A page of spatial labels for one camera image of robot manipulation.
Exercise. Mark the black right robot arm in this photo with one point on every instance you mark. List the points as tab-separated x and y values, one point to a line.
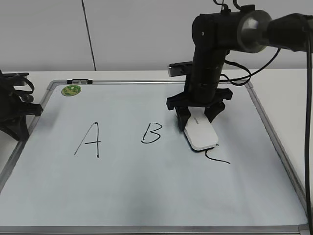
215	36

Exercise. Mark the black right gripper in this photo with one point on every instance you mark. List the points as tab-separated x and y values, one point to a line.
206	95

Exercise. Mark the white whiteboard with grey frame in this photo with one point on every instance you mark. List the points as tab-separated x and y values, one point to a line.
111	159

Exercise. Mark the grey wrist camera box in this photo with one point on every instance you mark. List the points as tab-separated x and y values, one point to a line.
180	69

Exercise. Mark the white whiteboard eraser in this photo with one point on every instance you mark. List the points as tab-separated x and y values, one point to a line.
200	133

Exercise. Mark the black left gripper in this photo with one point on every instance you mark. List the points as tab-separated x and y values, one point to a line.
16	102

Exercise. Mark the round green magnet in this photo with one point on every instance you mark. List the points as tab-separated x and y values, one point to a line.
71	90

